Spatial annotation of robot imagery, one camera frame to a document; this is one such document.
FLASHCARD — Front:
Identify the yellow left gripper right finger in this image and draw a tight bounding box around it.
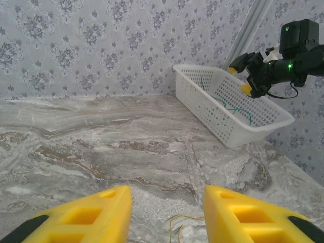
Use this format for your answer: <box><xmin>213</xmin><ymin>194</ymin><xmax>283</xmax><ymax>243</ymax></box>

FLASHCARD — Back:
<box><xmin>204</xmin><ymin>185</ymin><xmax>324</xmax><ymax>243</ymax></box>

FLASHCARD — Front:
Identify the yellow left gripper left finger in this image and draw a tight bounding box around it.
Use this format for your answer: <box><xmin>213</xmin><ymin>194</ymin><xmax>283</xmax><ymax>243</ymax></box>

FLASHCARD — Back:
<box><xmin>0</xmin><ymin>185</ymin><xmax>132</xmax><ymax>243</ymax></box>

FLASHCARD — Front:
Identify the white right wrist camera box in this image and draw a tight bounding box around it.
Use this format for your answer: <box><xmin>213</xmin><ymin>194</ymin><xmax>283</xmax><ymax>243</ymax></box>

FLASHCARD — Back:
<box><xmin>264</xmin><ymin>45</ymin><xmax>282</xmax><ymax>63</ymax></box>

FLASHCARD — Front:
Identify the aluminium frame post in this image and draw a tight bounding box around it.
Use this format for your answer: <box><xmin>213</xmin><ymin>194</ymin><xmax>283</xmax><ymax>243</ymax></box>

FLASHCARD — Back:
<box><xmin>224</xmin><ymin>0</ymin><xmax>275</xmax><ymax>73</ymax></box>

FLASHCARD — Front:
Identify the thin black right camera cable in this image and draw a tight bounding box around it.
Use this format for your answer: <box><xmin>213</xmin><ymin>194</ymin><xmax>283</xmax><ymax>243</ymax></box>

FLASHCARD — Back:
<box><xmin>267</xmin><ymin>81</ymin><xmax>300</xmax><ymax>99</ymax></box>

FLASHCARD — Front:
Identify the thin yellow cable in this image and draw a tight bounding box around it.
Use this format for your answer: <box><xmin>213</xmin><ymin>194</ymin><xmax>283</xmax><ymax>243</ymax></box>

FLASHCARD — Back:
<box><xmin>169</xmin><ymin>214</ymin><xmax>206</xmax><ymax>243</ymax></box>

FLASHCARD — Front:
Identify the thin green cable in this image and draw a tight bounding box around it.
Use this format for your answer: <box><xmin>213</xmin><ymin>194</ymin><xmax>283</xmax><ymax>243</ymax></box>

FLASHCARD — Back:
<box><xmin>199</xmin><ymin>75</ymin><xmax>254</xmax><ymax>125</ymax></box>

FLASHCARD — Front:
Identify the white plastic basket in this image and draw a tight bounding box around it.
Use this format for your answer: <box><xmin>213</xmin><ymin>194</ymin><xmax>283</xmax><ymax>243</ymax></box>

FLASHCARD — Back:
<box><xmin>173</xmin><ymin>63</ymin><xmax>296</xmax><ymax>149</ymax></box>

